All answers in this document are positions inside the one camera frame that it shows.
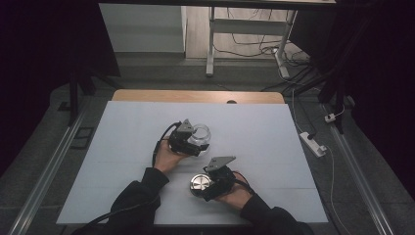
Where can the black rectangular floor frame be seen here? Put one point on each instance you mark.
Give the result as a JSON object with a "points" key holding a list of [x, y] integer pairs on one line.
{"points": [[83, 137]]}

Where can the white power strip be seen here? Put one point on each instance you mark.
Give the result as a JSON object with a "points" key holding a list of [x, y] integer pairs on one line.
{"points": [[312, 143]]}

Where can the white desk frame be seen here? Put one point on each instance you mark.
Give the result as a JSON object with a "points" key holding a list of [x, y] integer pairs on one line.
{"points": [[248, 26]]}

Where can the person's right hand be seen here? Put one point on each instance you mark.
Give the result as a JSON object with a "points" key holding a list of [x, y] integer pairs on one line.
{"points": [[238, 197]]}

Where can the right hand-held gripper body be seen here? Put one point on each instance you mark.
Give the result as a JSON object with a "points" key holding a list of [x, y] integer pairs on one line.
{"points": [[223, 181]]}

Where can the aluminium floor rail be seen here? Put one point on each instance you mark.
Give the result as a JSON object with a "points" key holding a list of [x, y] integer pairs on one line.
{"points": [[45, 176], [359, 169]]}

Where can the silver metal jar lid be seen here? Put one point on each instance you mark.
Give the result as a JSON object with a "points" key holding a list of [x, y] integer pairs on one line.
{"points": [[199, 183]]}

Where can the clear glass jar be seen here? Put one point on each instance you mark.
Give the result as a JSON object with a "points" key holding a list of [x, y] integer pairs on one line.
{"points": [[204, 138]]}

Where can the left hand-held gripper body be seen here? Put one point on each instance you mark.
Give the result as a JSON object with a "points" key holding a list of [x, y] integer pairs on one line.
{"points": [[181, 142]]}

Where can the dark curtain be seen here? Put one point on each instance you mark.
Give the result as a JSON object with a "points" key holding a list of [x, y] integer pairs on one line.
{"points": [[39, 65], [381, 81]]}

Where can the white foam board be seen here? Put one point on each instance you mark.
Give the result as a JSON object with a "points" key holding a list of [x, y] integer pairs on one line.
{"points": [[261, 130]]}

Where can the small white adapter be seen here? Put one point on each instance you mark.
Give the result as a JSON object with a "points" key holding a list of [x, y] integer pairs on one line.
{"points": [[330, 117]]}

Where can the white cabinet panel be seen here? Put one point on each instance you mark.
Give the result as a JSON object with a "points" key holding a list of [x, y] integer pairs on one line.
{"points": [[143, 29]]}

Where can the person's left hand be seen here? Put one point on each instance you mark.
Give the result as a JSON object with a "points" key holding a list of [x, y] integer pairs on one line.
{"points": [[166, 158]]}

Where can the black metal stand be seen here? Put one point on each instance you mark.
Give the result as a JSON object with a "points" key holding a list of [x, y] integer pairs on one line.
{"points": [[73, 91], [339, 98]]}

